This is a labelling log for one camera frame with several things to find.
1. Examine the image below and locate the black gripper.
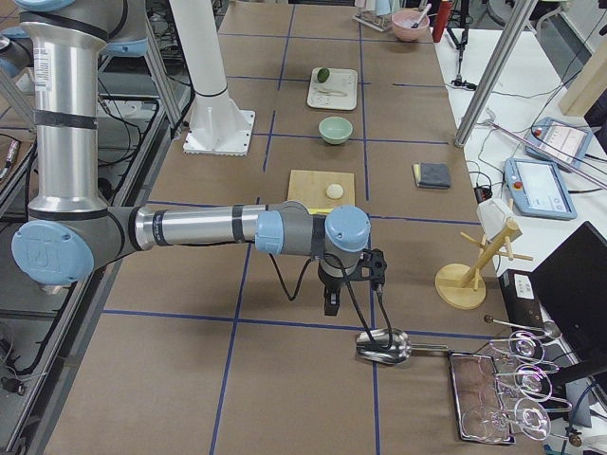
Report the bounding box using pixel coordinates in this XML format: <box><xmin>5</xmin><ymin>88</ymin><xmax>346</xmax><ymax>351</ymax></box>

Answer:
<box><xmin>318</xmin><ymin>261</ymin><xmax>347</xmax><ymax>317</ymax></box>

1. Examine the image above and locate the white steamed bun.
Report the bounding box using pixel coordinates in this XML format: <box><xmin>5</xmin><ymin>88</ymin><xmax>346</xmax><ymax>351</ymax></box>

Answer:
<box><xmin>325</xmin><ymin>183</ymin><xmax>344</xmax><ymax>200</ymax></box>

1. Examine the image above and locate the white ceramic spoon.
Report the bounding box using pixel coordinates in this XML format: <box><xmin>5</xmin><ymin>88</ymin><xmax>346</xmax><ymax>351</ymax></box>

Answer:
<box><xmin>315</xmin><ymin>87</ymin><xmax>350</xmax><ymax>98</ymax></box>

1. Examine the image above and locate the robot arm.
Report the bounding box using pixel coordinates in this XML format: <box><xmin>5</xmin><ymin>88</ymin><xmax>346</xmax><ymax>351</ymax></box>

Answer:
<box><xmin>11</xmin><ymin>1</ymin><xmax>374</xmax><ymax>316</ymax></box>

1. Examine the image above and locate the green ceramic bowl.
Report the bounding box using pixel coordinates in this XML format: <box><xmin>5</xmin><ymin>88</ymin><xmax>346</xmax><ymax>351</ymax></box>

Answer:
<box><xmin>319</xmin><ymin>116</ymin><xmax>353</xmax><ymax>145</ymax></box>

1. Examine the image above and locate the pink bowl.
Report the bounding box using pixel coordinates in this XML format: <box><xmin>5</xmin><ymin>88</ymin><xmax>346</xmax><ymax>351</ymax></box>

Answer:
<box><xmin>391</xmin><ymin>9</ymin><xmax>430</xmax><ymax>42</ymax></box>

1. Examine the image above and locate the metal scoop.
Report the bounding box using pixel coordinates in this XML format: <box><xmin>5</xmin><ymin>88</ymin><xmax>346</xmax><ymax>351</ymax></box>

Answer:
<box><xmin>356</xmin><ymin>328</ymin><xmax>449</xmax><ymax>365</ymax></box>

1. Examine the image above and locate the bamboo cutting board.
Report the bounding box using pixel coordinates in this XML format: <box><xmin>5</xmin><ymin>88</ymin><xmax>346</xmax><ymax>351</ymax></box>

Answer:
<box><xmin>287</xmin><ymin>170</ymin><xmax>356</xmax><ymax>214</ymax></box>

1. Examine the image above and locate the wooden mug tree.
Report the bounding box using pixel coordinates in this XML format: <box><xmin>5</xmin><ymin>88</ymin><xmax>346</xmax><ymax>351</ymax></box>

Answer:
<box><xmin>434</xmin><ymin>217</ymin><xmax>533</xmax><ymax>310</ymax></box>

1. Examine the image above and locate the white paper cup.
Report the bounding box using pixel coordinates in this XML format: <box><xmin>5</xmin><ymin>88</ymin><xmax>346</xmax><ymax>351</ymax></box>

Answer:
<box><xmin>476</xmin><ymin>198</ymin><xmax>513</xmax><ymax>240</ymax></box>

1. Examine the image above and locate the dark metal tray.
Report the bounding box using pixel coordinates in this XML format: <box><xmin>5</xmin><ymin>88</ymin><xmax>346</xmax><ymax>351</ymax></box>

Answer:
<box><xmin>448</xmin><ymin>352</ymin><xmax>516</xmax><ymax>446</ymax></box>

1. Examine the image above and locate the clear wine glass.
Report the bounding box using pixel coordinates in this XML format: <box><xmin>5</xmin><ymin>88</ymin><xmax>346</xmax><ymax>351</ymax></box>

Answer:
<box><xmin>461</xmin><ymin>398</ymin><xmax>551</xmax><ymax>445</ymax></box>
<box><xmin>489</xmin><ymin>330</ymin><xmax>560</xmax><ymax>372</ymax></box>
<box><xmin>494</xmin><ymin>365</ymin><xmax>570</xmax><ymax>406</ymax></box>

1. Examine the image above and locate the white bear tray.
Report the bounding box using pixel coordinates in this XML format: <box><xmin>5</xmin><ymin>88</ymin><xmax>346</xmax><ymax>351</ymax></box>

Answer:
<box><xmin>306</xmin><ymin>67</ymin><xmax>359</xmax><ymax>111</ymax></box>

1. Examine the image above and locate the green avocado half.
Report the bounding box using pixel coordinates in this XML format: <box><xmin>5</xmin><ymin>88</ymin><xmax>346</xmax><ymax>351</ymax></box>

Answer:
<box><xmin>316</xmin><ymin>67</ymin><xmax>330</xmax><ymax>83</ymax></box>

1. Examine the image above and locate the black laptop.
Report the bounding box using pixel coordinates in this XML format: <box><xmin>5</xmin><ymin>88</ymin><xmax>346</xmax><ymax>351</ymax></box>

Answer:
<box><xmin>499</xmin><ymin>221</ymin><xmax>606</xmax><ymax>403</ymax></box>

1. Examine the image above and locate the near teach pendant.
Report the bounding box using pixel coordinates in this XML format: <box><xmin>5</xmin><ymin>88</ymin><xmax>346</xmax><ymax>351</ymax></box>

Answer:
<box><xmin>504</xmin><ymin>158</ymin><xmax>578</xmax><ymax>220</ymax></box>

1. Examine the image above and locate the teach pendant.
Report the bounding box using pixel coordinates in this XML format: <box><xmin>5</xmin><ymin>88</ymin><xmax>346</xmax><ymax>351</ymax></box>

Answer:
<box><xmin>525</xmin><ymin>117</ymin><xmax>593</xmax><ymax>168</ymax></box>
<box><xmin>504</xmin><ymin>158</ymin><xmax>578</xmax><ymax>220</ymax></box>

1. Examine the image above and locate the far teach pendant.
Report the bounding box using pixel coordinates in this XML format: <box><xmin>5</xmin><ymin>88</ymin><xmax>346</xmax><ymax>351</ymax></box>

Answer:
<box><xmin>525</xmin><ymin>117</ymin><xmax>593</xmax><ymax>168</ymax></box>

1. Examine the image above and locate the black tripod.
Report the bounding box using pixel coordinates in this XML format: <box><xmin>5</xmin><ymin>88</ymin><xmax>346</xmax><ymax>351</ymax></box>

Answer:
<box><xmin>447</xmin><ymin>27</ymin><xmax>477</xmax><ymax>91</ymax></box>

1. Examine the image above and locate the red bottle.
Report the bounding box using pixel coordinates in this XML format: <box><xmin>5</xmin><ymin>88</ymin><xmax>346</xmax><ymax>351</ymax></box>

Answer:
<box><xmin>432</xmin><ymin>0</ymin><xmax>452</xmax><ymax>43</ymax></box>

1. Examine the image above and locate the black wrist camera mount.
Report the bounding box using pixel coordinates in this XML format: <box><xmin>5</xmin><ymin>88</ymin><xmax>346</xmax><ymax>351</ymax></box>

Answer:
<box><xmin>359</xmin><ymin>248</ymin><xmax>387</xmax><ymax>293</ymax></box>

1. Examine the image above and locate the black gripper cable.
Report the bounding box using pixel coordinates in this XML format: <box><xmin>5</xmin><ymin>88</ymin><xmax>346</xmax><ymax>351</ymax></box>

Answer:
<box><xmin>267</xmin><ymin>250</ymin><xmax>399</xmax><ymax>353</ymax></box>

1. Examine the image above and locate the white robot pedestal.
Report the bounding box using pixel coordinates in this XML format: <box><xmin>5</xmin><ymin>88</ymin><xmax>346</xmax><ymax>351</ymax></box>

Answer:
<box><xmin>170</xmin><ymin>0</ymin><xmax>255</xmax><ymax>156</ymax></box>

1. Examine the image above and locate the aluminium frame post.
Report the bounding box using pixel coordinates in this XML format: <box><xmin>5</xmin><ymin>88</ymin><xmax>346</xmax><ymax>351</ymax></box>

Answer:
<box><xmin>454</xmin><ymin>0</ymin><xmax>538</xmax><ymax>148</ymax></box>

